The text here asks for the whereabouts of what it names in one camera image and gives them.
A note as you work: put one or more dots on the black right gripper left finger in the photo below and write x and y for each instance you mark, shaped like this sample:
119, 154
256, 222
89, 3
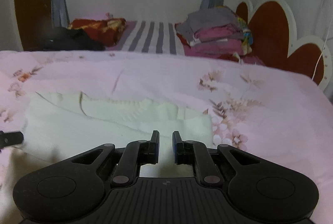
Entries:
150, 149

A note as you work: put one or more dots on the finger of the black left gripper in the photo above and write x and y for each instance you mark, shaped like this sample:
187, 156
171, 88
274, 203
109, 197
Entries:
11, 139

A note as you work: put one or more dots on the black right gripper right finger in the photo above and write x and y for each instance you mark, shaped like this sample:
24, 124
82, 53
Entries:
183, 150

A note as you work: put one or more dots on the white knit garment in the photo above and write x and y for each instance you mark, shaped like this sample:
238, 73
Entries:
59, 126

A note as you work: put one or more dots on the black clothing pile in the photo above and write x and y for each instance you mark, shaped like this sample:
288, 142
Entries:
63, 39

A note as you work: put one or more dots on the stack of folded clothes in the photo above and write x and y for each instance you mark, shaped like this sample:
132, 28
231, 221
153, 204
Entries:
217, 33

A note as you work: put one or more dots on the pink floral quilt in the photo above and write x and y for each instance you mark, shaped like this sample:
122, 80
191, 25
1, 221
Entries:
280, 116

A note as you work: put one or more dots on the striped grey white sheet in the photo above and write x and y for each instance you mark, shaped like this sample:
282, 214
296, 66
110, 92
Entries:
149, 37

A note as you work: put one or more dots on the red floral blanket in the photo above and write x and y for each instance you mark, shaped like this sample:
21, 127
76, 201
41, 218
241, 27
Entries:
107, 32

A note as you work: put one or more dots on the red heart-shaped headboard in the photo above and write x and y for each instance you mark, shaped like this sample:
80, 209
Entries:
276, 44

